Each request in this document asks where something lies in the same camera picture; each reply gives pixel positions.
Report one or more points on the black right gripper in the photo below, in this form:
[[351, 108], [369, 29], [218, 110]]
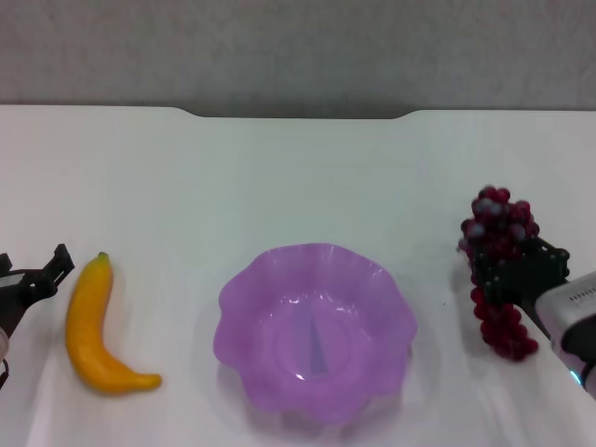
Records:
[[526, 279]]

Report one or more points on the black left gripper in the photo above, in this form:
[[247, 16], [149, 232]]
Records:
[[18, 298]]

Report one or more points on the red grape bunch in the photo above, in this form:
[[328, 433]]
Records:
[[500, 223]]

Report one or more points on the yellow banana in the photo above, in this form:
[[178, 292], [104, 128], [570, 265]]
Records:
[[88, 326]]

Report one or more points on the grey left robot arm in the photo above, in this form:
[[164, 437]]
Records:
[[2, 342]]

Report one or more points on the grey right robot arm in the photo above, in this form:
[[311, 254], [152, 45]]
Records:
[[568, 307]]

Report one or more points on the purple wavy plastic bowl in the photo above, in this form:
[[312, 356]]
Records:
[[279, 326]]

